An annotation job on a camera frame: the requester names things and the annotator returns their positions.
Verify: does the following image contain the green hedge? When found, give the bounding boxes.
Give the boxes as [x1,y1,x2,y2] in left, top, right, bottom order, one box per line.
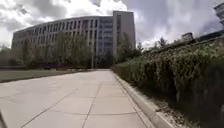
[110,35,224,128]

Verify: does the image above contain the bare soil strip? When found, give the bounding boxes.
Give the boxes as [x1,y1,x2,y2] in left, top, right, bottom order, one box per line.
[126,83,201,128]

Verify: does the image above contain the pale concrete slab pavement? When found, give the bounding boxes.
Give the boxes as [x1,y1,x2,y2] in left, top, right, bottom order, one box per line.
[0,69,156,128]

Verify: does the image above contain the dark green trees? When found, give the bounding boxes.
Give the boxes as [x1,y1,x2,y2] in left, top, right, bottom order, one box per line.
[113,32,144,65]

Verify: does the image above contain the grey concrete kerb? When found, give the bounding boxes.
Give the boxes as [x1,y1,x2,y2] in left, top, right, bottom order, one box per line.
[111,71,176,128]

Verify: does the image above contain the grass lawn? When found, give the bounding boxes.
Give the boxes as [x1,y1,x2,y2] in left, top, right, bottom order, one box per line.
[0,68,88,84]

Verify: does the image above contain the small building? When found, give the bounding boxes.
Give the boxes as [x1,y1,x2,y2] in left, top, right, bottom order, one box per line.
[180,32,195,43]

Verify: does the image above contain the tall building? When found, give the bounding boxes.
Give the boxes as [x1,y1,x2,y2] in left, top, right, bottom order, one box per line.
[214,1,224,28]

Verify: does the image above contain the row of trees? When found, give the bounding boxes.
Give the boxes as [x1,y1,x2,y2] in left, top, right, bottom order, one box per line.
[16,31,98,69]

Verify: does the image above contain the large grey curved building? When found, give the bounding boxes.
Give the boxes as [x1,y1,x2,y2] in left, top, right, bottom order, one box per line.
[10,10,137,69]

